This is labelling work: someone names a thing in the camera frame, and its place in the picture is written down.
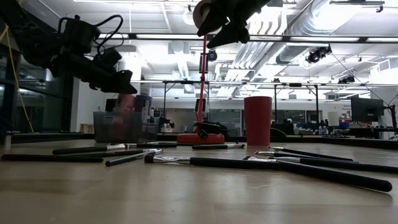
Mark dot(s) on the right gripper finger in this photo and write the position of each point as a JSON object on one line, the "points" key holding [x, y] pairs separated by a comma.
{"points": [[233, 35], [211, 20]]}

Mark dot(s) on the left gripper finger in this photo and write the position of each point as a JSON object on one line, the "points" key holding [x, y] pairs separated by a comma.
{"points": [[121, 82]]}

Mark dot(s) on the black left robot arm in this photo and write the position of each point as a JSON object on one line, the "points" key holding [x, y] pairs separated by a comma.
{"points": [[28, 40]]}

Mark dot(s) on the black computer monitor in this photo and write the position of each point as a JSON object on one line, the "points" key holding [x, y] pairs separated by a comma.
{"points": [[367, 109], [110, 105]]}

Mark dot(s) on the grey plastic storage bin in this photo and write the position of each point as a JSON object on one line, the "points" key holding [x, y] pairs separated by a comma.
{"points": [[102, 130]]}

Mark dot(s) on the brown cardboard box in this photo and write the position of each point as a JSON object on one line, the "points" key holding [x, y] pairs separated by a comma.
{"points": [[87, 128]]}

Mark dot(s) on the black ceiling light beam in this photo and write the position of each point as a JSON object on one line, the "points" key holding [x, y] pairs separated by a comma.
{"points": [[311, 38]]}

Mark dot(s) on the red plastic cup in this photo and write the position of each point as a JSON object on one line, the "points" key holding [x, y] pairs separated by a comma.
{"points": [[258, 121]]}

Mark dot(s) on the red desk lamp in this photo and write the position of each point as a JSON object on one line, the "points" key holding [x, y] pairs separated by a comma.
{"points": [[199, 138]]}

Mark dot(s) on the white cylindrical container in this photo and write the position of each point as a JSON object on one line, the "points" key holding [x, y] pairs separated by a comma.
{"points": [[333, 119]]}

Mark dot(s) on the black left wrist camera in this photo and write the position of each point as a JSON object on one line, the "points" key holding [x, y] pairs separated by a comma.
{"points": [[107, 57]]}

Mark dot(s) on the black workbench frame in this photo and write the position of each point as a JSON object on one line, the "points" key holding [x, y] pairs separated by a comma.
{"points": [[236, 83]]}

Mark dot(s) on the silver ventilation duct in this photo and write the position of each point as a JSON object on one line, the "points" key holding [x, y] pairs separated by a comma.
{"points": [[298, 18]]}

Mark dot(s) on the black ceiling camera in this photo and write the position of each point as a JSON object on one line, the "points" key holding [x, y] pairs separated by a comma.
{"points": [[317, 55]]}

